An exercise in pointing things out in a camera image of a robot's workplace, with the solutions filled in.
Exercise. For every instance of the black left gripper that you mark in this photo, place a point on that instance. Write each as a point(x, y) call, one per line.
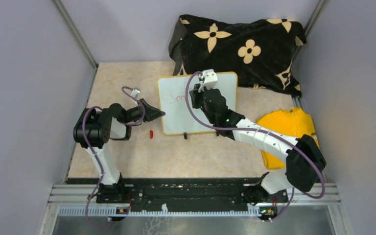
point(150, 112)

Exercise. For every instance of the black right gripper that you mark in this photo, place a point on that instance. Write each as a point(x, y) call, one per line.
point(196, 94)

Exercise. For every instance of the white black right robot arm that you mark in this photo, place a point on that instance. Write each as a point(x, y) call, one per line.
point(302, 157)

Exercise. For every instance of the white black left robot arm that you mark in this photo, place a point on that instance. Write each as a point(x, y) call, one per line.
point(95, 128)

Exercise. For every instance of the black floral pillow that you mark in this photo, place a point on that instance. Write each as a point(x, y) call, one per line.
point(260, 53)

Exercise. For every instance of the yellow cloth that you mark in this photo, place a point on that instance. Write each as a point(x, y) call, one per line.
point(294, 122)

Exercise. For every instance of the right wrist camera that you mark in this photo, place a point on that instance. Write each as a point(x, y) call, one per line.
point(208, 79)

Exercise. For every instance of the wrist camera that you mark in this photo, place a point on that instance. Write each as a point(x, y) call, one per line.
point(135, 92)
point(208, 79)

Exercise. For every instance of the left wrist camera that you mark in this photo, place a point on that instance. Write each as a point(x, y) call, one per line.
point(135, 92)

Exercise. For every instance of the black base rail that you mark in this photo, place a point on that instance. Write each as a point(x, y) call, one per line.
point(137, 197)

